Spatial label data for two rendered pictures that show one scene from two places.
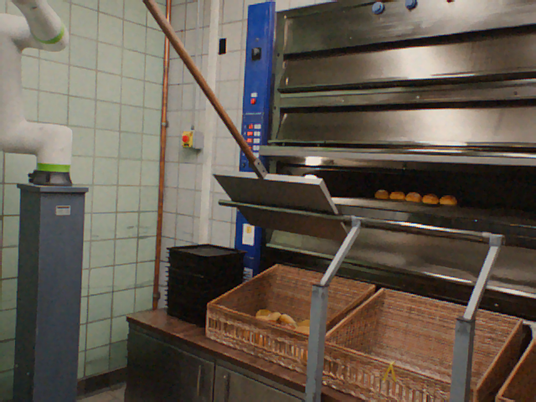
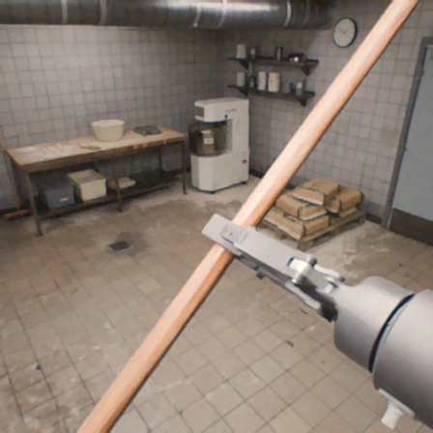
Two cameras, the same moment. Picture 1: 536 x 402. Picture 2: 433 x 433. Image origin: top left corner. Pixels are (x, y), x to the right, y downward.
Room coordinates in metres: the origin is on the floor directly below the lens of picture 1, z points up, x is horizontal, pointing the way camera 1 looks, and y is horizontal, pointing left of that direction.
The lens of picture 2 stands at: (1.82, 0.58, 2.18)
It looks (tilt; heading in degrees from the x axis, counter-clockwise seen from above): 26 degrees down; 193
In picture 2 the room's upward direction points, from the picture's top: straight up
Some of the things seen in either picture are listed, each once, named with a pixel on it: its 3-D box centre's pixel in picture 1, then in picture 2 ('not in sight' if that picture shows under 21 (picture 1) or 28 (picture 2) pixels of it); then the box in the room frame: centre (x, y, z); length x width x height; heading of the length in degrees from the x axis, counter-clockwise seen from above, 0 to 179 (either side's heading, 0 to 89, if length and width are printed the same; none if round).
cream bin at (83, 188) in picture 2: not in sight; (87, 185); (-2.39, -2.18, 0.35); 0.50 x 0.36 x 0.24; 52
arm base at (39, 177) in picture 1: (47, 177); not in sight; (2.18, 0.95, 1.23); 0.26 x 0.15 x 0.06; 48
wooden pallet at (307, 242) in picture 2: not in sight; (310, 219); (-2.56, 0.81, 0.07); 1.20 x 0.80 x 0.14; 141
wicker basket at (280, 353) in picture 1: (291, 311); not in sight; (2.19, -0.11, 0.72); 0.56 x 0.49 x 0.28; 51
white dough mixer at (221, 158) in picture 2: not in sight; (216, 145); (-3.61, -0.66, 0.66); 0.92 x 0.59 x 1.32; 141
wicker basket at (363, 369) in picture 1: (418, 349); not in sight; (1.80, -0.55, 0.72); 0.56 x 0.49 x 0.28; 51
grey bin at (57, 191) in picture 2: not in sight; (55, 191); (-2.07, -2.45, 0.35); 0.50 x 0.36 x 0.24; 50
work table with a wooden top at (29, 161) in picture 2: not in sight; (105, 173); (-2.61, -2.00, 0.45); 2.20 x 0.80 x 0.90; 141
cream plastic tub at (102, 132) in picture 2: not in sight; (108, 130); (-2.78, -1.97, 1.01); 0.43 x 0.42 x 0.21; 141
